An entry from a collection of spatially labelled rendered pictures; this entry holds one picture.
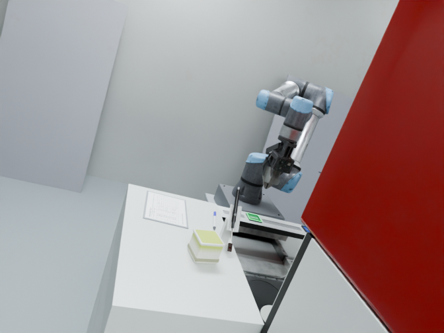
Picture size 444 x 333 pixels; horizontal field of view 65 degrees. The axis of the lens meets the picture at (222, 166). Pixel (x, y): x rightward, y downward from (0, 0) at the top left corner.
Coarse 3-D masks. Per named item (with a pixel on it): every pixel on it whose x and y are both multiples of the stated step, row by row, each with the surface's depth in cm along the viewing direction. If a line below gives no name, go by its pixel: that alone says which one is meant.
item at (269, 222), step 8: (224, 208) 138; (224, 216) 130; (240, 216) 137; (264, 216) 144; (256, 224) 134; (264, 224) 136; (272, 224) 140; (280, 224) 143; (288, 224) 145; (296, 224) 148; (296, 232) 140; (304, 232) 143
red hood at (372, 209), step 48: (432, 0) 56; (384, 48) 65; (432, 48) 54; (384, 96) 61; (432, 96) 51; (336, 144) 71; (384, 144) 58; (432, 144) 49; (336, 192) 67; (384, 192) 56; (432, 192) 47; (336, 240) 64; (384, 240) 53; (432, 240) 46; (384, 288) 51; (432, 288) 44
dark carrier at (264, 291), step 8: (248, 280) 107; (256, 280) 109; (264, 280) 110; (272, 280) 112; (256, 288) 105; (264, 288) 106; (272, 288) 108; (256, 296) 101; (264, 296) 103; (272, 296) 104; (256, 304) 98; (264, 304) 99; (272, 304) 100
